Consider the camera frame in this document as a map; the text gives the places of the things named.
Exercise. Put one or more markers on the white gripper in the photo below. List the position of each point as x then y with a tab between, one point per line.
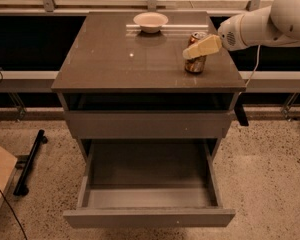
229	34

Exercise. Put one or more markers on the orange soda can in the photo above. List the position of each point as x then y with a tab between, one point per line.
196	65

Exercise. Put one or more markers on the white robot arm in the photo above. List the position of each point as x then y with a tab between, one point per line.
277	25

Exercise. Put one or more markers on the closed grey upper drawer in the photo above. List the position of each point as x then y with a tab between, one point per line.
147	125

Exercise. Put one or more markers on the grey drawer cabinet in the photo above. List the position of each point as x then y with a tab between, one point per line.
114	67

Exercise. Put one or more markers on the open grey lower drawer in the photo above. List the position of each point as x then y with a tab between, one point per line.
149	183

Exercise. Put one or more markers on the white bowl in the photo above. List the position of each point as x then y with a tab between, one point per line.
150	22

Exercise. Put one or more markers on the black bar on floor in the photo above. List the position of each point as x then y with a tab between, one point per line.
21	188

